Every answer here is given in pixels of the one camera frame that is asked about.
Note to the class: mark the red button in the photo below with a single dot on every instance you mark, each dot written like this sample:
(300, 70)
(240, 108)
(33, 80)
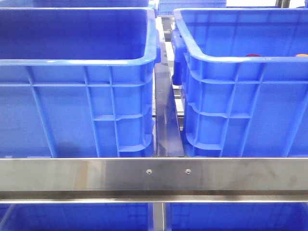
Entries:
(253, 55)

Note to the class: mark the yellow button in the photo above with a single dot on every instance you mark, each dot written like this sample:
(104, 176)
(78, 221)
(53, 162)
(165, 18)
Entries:
(302, 55)

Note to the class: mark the steel centre divider bar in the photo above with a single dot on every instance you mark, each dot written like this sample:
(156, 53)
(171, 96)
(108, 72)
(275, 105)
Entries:
(168, 139)

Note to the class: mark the large blue crate left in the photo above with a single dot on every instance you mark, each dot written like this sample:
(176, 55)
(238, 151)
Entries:
(77, 82)

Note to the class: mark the large blue crate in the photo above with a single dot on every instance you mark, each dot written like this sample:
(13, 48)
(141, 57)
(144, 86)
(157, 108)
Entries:
(77, 82)
(238, 106)

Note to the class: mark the large blue crate right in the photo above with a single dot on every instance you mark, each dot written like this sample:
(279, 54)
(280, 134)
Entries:
(238, 106)

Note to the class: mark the blue crate lower right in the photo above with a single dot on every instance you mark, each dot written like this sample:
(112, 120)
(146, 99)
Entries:
(237, 217)

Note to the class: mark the blue crate rear right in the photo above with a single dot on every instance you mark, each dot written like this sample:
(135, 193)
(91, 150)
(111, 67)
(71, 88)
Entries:
(166, 7)

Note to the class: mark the blue crate lower left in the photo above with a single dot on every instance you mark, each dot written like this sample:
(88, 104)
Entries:
(78, 217)

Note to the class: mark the blue crate rear left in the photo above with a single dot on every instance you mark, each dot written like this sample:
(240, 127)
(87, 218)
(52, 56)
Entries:
(77, 3)

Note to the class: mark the left rail screw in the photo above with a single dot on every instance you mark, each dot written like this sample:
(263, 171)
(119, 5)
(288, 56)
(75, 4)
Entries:
(149, 171)

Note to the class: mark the steel lower vertical post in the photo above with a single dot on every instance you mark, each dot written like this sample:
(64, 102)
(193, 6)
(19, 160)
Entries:
(159, 216)

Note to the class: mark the stainless steel front rail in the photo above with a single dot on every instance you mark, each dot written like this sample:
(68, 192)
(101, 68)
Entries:
(124, 180)

